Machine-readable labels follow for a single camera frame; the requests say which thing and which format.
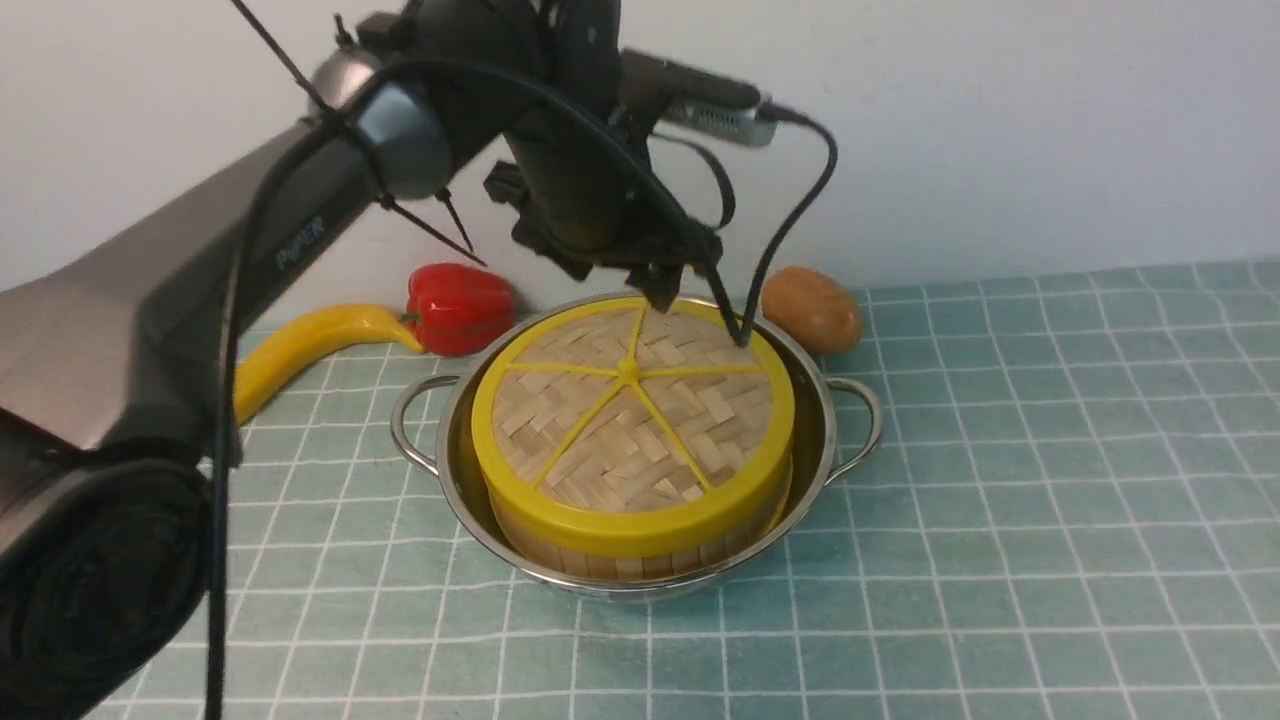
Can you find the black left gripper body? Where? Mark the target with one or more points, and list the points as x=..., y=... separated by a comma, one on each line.
x=583, y=186

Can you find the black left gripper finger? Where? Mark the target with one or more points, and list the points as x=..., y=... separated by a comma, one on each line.
x=658, y=283

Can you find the woven bamboo steamer lid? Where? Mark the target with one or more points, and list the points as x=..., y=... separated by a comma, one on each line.
x=614, y=385

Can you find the bamboo steamer basket yellow rim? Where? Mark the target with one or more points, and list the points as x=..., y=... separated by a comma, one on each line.
x=662, y=524

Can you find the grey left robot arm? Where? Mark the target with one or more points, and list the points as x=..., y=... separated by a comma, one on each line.
x=118, y=427

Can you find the stainless steel pot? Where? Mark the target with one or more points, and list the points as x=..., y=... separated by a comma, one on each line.
x=838, y=425

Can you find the brown potato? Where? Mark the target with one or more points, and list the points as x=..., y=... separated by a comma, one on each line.
x=823, y=317

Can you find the red bell pepper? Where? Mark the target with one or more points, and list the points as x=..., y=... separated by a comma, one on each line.
x=456, y=310

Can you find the yellow banana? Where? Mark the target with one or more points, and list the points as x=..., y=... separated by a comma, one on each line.
x=308, y=339

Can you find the green checkered tablecloth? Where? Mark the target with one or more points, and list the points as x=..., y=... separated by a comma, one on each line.
x=1073, y=515

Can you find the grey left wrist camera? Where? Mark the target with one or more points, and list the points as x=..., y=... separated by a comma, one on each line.
x=655, y=89

